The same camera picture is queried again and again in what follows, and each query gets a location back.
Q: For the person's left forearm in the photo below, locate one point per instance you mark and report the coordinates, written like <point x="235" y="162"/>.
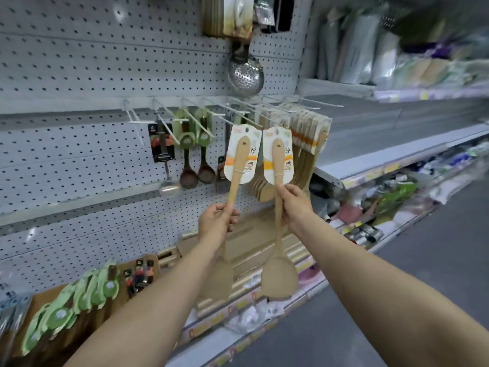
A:
<point x="153" y="313"/>

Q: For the person's left hand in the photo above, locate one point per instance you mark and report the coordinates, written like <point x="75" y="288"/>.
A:
<point x="217" y="225"/>

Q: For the pink plastic basin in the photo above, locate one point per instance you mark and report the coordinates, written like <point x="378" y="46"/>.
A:
<point x="311" y="275"/>

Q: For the row of red yellow labels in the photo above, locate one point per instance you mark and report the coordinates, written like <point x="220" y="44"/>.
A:
<point x="368" y="175"/>

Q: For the person's right hand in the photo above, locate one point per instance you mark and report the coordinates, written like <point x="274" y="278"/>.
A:
<point x="298" y="208"/>

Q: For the white knife in package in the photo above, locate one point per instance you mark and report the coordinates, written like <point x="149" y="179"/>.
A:
<point x="229" y="19"/>

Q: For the small steel ladle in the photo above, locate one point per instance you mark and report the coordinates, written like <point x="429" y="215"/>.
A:
<point x="162" y="143"/>

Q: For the row of dark spoons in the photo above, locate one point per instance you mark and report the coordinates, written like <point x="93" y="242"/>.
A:
<point x="57" y="317"/>

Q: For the person's right forearm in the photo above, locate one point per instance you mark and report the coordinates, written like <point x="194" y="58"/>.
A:
<point x="382" y="286"/>

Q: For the stack of long beige boxes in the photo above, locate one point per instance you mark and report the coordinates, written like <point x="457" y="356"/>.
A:
<point x="244" y="279"/>

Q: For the thick white roll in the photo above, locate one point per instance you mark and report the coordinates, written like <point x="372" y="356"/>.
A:
<point x="386" y="61"/>

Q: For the clear pack green insert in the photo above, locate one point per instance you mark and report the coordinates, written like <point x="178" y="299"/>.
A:
<point x="264" y="11"/>

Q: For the slim grey cup pack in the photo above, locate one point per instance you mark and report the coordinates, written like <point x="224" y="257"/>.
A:
<point x="328" y="49"/>

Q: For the large steel skimmer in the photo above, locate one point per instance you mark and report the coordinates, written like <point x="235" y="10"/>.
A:
<point x="244" y="76"/>

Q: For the purple box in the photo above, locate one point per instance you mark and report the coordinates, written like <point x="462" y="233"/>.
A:
<point x="431" y="51"/>

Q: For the grey store shelf unit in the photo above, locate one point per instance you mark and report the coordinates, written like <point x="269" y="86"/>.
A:
<point x="382" y="141"/>

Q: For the assorted packaged goods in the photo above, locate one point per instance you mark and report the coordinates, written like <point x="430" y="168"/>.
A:
<point x="389" y="202"/>

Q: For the row of green beige packs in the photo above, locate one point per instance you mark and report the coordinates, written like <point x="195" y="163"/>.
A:
<point x="431" y="72"/>

